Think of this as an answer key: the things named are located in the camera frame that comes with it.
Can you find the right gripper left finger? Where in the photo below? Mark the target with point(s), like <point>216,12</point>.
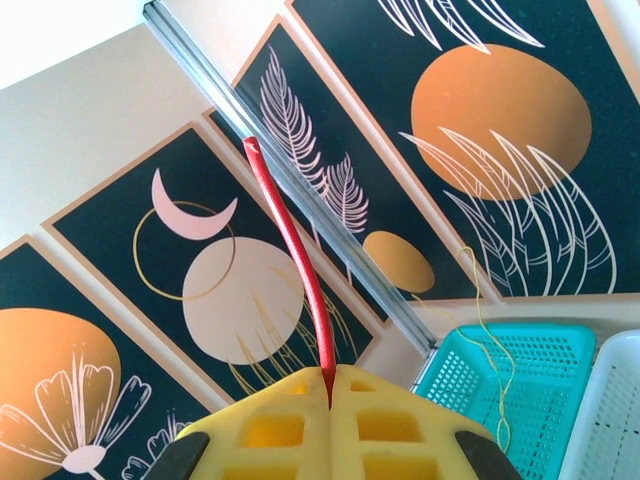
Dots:
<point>315,450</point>

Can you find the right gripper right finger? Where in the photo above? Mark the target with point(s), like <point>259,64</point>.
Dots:
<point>345,450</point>

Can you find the teal plastic basket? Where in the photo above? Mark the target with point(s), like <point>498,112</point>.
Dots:
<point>550,400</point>

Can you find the white plastic basket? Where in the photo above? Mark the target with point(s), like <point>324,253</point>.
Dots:
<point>615,400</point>

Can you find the aluminium corner post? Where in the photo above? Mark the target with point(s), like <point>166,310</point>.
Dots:
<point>350,248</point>

